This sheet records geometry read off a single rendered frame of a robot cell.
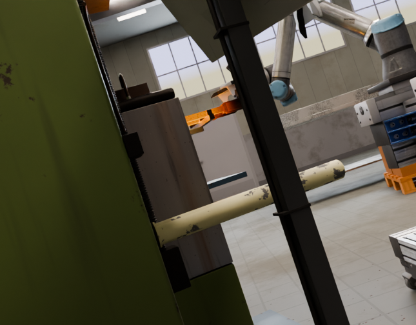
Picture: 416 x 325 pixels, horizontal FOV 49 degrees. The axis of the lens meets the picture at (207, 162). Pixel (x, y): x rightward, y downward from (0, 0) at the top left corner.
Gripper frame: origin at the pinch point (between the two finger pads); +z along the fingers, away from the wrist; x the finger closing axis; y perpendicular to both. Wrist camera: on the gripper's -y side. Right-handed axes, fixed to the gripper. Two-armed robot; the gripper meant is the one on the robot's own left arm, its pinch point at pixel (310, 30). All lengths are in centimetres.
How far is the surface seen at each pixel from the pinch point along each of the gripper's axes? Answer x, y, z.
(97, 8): 33, -47, -34
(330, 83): 1014, 320, -90
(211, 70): 1012, 54, -211
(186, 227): -10, -39, 32
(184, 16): -11.7, -26.4, -8.0
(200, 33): -10.8, -24.3, -4.0
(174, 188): 13.4, -41.0, 24.0
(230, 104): 80, -15, 0
